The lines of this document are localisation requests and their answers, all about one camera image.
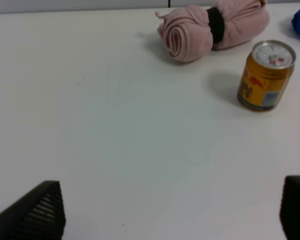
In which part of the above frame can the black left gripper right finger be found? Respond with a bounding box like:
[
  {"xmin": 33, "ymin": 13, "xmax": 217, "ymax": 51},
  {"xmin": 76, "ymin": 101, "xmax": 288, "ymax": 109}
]
[{"xmin": 279, "ymin": 175, "xmax": 300, "ymax": 240}]

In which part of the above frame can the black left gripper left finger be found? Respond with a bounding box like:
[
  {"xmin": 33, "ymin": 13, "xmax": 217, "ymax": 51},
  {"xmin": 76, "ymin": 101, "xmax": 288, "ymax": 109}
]
[{"xmin": 0, "ymin": 180, "xmax": 66, "ymax": 240}]

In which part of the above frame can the gold drink can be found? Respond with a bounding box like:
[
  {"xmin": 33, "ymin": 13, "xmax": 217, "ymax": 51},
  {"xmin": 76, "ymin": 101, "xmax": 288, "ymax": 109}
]
[{"xmin": 237, "ymin": 40, "xmax": 296, "ymax": 112}]

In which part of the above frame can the rolled pink towel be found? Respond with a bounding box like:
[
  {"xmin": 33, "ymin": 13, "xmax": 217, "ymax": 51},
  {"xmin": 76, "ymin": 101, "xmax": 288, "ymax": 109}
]
[{"xmin": 156, "ymin": 0, "xmax": 270, "ymax": 63}]

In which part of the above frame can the black strap on pink towel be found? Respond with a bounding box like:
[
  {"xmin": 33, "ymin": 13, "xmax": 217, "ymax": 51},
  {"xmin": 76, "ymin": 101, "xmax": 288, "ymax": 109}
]
[{"xmin": 205, "ymin": 6, "xmax": 226, "ymax": 44}]

